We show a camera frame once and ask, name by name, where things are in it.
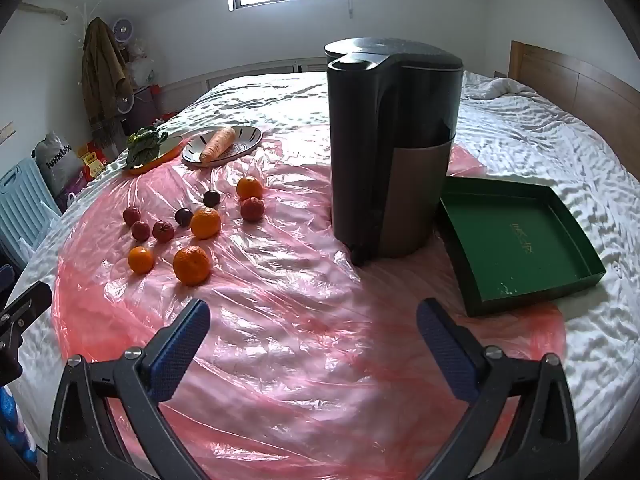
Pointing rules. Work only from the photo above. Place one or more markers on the crumpled white blanket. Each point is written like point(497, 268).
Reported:
point(495, 87)

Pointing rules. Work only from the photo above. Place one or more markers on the grey printed bag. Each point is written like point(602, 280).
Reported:
point(57, 160)

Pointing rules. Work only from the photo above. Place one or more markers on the leafy green vegetable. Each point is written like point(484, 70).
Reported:
point(142, 147)

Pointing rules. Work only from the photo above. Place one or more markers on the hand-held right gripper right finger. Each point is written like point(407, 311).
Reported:
point(447, 355)

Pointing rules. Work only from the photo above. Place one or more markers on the white plastic bag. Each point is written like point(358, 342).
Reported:
point(142, 67)

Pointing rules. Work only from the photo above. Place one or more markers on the white bed sheet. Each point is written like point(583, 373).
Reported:
point(525, 135)

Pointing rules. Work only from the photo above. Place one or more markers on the light blue suitcase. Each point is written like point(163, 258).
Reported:
point(25, 200)

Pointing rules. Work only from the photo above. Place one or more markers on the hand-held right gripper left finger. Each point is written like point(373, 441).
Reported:
point(177, 355)

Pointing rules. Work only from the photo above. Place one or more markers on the purple storage box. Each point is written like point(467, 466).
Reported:
point(145, 107)

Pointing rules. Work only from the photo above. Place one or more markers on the orange mandarin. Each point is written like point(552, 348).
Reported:
point(141, 259)
point(205, 223)
point(249, 188)
point(191, 265)

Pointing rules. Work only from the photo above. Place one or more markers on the black and brown juicer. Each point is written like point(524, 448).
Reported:
point(395, 160)

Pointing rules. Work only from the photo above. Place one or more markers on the orange plate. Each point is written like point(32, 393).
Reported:
point(167, 152)

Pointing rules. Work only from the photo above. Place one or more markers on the striped ceramic plate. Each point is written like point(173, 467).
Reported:
point(247, 140)

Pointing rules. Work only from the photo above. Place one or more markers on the small white fan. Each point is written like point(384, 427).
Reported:
point(122, 29)

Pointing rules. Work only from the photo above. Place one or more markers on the small red fruit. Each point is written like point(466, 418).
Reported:
point(132, 215)
point(163, 231)
point(252, 209)
point(140, 230)

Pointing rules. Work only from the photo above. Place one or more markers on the dark purple plum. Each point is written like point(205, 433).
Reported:
point(183, 216)
point(212, 198)

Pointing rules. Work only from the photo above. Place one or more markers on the wooden headboard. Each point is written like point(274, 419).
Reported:
point(575, 80)

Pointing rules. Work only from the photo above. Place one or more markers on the brown coat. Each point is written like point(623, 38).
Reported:
point(102, 75)

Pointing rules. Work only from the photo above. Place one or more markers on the green cardboard tray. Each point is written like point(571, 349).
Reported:
point(515, 250)

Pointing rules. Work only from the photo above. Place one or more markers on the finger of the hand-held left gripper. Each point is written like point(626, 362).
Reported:
point(25, 307)
point(6, 276)

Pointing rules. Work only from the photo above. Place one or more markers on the beige wall pipe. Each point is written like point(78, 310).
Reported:
point(45, 10)

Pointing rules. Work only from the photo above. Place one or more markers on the pink plastic sheet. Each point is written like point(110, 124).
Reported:
point(300, 310)

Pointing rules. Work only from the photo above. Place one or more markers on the red and yellow box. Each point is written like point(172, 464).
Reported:
point(92, 160)

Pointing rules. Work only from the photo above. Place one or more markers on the carrot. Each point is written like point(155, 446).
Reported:
point(217, 145)

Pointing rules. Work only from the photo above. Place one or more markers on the white coat rack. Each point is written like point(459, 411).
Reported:
point(85, 20)

